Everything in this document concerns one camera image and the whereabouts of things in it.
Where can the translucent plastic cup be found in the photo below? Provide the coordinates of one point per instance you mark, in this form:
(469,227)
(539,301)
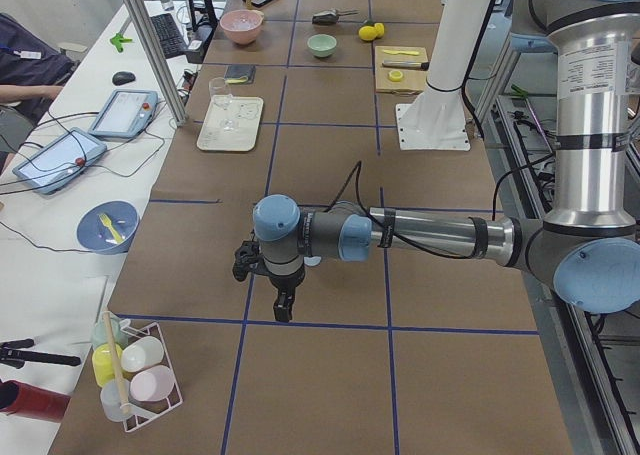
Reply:
(111,402)

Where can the lemon half slice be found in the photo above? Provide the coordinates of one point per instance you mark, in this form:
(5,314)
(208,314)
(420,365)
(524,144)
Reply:
(395,75)

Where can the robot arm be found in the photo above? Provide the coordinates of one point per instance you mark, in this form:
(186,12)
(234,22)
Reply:
(584,247)

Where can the black keyboard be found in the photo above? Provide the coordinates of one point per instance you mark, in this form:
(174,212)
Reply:
(169,36)

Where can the yellow plastic fork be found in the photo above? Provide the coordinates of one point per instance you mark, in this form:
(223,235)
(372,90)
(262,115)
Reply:
(108,224)

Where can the wooden cutting board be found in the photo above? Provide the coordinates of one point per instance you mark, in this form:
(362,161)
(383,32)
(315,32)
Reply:
(414,81)

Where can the black computer mouse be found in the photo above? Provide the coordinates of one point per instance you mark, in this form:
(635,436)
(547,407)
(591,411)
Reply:
(123,77)

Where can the green plastic cup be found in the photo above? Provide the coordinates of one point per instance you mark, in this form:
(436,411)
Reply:
(102,331)

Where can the far teach pendant tablet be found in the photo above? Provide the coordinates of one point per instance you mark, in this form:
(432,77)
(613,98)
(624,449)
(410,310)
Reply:
(125,114)

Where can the seated person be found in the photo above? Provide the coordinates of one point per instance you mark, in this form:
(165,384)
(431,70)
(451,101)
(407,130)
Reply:
(32,72)

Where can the clear wine glass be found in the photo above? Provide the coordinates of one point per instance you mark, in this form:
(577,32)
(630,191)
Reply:
(220,93)

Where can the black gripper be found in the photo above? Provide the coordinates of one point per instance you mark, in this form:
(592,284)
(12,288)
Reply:
(285,282)

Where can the green clamp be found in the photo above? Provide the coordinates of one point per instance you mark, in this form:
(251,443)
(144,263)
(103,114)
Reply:
(118,41)

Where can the mint green bowl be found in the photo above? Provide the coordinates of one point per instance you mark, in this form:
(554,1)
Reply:
(322,45)

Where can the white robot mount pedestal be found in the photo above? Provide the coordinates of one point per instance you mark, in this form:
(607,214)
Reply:
(435,120)

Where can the whole yellow lemon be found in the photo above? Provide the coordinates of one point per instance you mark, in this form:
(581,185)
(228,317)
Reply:
(368,33)

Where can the black tripod handle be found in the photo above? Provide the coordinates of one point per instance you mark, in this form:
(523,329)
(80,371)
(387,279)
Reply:
(16,353)

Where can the metal ice scoop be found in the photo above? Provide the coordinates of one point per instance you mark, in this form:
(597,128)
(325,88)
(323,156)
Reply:
(331,16)

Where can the metal cylinder handle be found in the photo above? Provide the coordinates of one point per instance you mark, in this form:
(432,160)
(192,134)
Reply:
(409,65)

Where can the yellow plastic cup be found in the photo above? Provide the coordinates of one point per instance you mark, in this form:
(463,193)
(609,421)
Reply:
(102,365)

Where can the near teach pendant tablet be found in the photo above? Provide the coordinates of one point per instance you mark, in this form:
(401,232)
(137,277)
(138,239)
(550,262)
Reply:
(59,162)

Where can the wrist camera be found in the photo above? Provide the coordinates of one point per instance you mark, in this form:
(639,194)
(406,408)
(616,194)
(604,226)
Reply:
(248,259)

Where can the yellow plastic knife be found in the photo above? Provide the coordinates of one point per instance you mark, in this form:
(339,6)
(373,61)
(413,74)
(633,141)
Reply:
(401,52)

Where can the pink bowl with ice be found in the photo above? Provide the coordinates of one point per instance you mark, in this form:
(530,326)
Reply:
(242,26)

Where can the pink plastic cup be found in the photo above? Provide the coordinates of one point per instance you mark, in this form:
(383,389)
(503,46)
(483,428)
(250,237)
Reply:
(153,384)

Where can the aluminium frame post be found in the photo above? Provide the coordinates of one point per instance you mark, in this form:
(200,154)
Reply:
(151,45)

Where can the cream bear serving tray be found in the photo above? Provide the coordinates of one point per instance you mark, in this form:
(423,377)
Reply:
(246,111)

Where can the white plastic cup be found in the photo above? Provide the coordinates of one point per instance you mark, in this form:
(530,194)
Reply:
(143,353)

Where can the red cylinder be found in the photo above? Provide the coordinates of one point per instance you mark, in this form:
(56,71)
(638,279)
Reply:
(32,402)

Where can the teach pendant tablet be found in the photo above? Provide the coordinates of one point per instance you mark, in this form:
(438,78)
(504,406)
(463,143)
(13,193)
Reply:
(59,162)
(125,114)

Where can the blue bowl with fork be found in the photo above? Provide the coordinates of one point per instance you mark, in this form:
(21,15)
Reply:
(92,235)

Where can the white wire cup rack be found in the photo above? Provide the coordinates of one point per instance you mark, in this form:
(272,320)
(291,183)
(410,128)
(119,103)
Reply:
(142,413)

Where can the grey and yellow sponge cloth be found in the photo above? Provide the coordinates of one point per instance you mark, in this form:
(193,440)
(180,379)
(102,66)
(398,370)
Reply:
(238,74)

